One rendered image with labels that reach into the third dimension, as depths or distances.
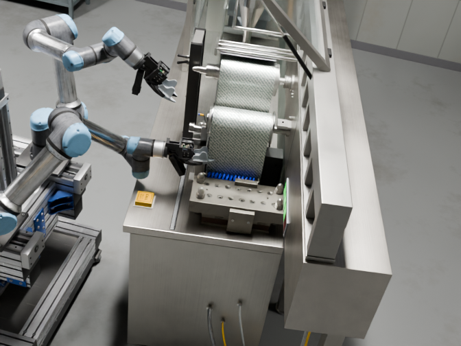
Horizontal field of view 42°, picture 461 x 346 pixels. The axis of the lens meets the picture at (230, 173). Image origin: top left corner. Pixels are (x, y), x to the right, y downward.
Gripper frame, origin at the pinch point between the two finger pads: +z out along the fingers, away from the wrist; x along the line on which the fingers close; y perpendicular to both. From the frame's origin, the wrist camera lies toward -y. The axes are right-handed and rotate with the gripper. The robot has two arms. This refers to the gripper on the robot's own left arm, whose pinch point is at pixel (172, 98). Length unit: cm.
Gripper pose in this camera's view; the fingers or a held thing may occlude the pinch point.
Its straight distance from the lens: 242.9
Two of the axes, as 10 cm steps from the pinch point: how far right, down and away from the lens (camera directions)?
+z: 6.8, 6.0, 4.1
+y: 7.3, -5.0, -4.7
